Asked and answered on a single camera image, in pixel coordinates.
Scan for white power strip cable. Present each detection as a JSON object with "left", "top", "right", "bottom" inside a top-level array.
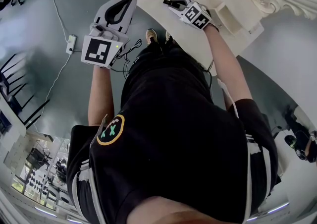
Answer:
[{"left": 31, "top": 0, "right": 73, "bottom": 130}]

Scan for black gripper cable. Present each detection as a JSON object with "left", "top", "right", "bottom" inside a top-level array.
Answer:
[{"left": 197, "top": 58, "right": 215, "bottom": 100}]

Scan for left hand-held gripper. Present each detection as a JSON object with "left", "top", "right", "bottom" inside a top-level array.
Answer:
[{"left": 81, "top": 0, "right": 138, "bottom": 69}]

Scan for black t-shirt with round logo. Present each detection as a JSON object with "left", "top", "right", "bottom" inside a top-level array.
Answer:
[{"left": 66, "top": 42, "right": 282, "bottom": 224}]

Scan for person's left forearm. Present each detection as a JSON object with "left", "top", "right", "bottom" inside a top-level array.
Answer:
[{"left": 87, "top": 65, "right": 116, "bottom": 127}]

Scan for person's right forearm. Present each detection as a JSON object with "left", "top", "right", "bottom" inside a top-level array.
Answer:
[{"left": 203, "top": 23, "right": 254, "bottom": 110}]

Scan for grey shoulder strap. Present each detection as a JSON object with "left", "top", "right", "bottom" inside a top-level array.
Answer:
[
  {"left": 244, "top": 135, "right": 271, "bottom": 222},
  {"left": 71, "top": 160, "right": 106, "bottom": 224}
]

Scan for person's right shoe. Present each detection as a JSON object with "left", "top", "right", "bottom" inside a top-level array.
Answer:
[{"left": 164, "top": 30, "right": 177, "bottom": 46}]

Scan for white cable with plug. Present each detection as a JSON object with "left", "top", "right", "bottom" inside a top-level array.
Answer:
[{"left": 217, "top": 78, "right": 240, "bottom": 120}]

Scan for tangled black cables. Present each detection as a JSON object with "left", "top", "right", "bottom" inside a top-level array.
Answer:
[{"left": 71, "top": 39, "right": 144, "bottom": 80}]

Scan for cluttered equipment shelf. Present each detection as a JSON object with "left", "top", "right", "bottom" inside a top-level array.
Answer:
[{"left": 3, "top": 130, "right": 75, "bottom": 209}]

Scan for white power strip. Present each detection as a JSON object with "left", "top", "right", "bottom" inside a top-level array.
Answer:
[{"left": 65, "top": 34, "right": 78, "bottom": 54}]

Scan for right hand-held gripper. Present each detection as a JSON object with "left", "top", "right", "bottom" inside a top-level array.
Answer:
[{"left": 168, "top": 0, "right": 213, "bottom": 31}]

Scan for person's shoe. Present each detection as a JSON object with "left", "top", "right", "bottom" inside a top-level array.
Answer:
[
  {"left": 146, "top": 28, "right": 159, "bottom": 46},
  {"left": 164, "top": 30, "right": 177, "bottom": 46}
]

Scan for person's face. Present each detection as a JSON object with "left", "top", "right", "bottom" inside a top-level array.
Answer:
[{"left": 127, "top": 195, "right": 246, "bottom": 224}]

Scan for person's left shoe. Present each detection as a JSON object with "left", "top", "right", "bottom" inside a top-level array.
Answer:
[{"left": 146, "top": 28, "right": 159, "bottom": 46}]

